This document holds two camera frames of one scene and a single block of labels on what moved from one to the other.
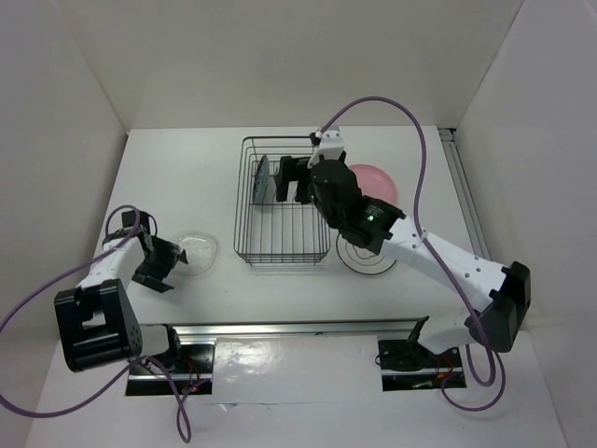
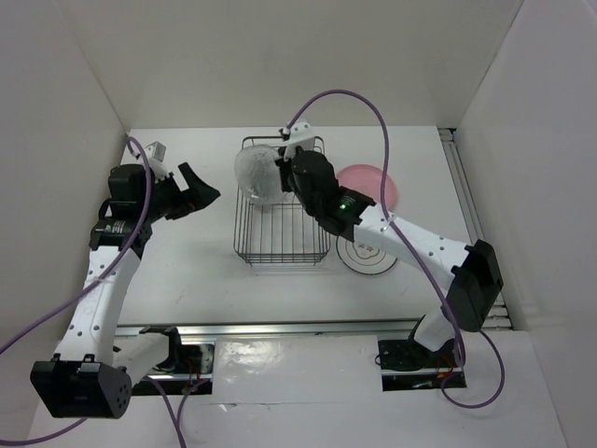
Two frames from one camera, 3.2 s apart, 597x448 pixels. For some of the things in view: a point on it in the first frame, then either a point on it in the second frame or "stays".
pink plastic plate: x=375 y=184 stays
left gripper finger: x=183 y=256 to x=198 y=194
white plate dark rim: x=360 y=259 stays
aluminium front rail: x=367 y=328 stays
